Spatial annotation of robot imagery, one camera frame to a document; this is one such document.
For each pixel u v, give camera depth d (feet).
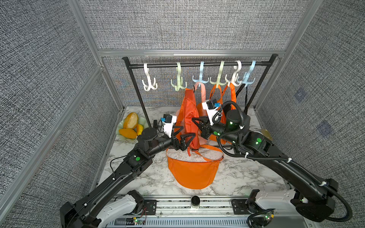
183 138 1.78
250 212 2.32
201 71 1.95
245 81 2.22
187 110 1.90
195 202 2.18
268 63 1.93
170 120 1.83
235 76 2.15
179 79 2.13
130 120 3.29
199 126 1.93
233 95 2.26
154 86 2.18
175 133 2.19
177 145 1.85
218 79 2.16
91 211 1.28
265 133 3.26
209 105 1.62
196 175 2.67
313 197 1.25
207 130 1.72
